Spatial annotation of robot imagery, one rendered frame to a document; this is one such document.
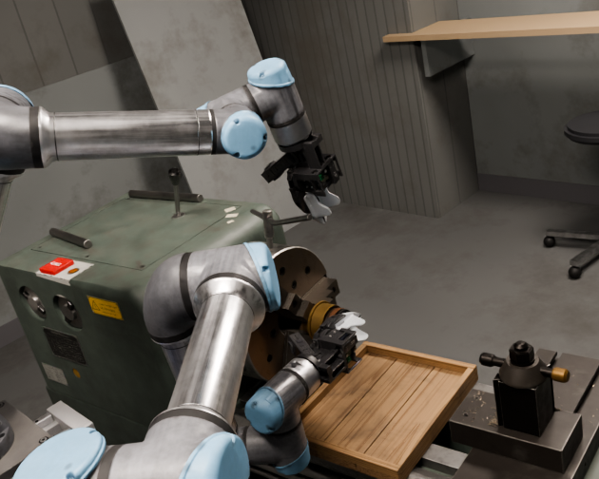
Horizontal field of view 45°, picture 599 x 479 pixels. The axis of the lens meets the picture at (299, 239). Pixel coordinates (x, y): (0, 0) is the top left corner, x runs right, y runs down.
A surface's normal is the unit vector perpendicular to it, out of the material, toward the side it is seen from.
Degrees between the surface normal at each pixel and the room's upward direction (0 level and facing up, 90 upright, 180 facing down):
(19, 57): 90
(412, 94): 90
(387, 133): 90
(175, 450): 3
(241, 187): 79
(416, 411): 0
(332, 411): 0
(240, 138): 90
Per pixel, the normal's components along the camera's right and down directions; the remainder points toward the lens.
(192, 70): 0.64, -0.02
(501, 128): -0.69, 0.43
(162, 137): 0.26, 0.26
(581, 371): -0.21, -0.89
